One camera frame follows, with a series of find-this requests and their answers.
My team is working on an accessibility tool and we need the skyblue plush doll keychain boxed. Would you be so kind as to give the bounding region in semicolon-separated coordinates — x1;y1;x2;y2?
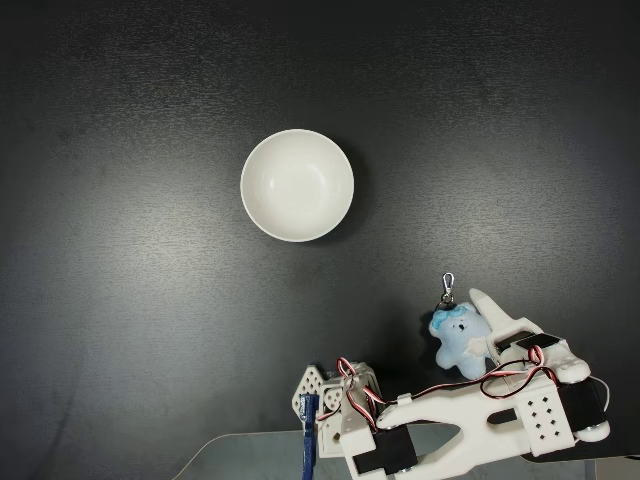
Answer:
427;272;495;381

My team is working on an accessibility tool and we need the white bowl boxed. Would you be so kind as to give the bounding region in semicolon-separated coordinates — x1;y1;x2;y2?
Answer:
240;128;356;244

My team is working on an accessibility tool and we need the blue clamp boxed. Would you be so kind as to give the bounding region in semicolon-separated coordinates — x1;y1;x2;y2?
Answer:
298;393;320;480

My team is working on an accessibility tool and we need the red white servo cable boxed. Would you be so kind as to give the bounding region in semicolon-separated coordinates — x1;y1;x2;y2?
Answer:
335;346;557;417

